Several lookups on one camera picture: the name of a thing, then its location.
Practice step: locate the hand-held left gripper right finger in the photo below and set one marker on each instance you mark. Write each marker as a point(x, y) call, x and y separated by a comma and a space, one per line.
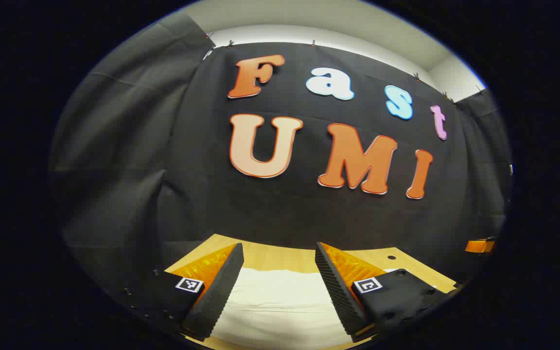
point(338, 291)

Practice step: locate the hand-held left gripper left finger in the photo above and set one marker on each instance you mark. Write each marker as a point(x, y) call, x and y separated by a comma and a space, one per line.
point(219, 291)

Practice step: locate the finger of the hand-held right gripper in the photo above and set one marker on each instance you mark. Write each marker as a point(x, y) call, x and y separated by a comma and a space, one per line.
point(479, 246)

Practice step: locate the white jeans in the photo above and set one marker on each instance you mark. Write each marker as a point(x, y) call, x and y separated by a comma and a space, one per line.
point(280, 301)

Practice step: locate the black backdrop cloth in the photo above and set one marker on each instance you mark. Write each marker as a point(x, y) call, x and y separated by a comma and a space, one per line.
point(309, 214)

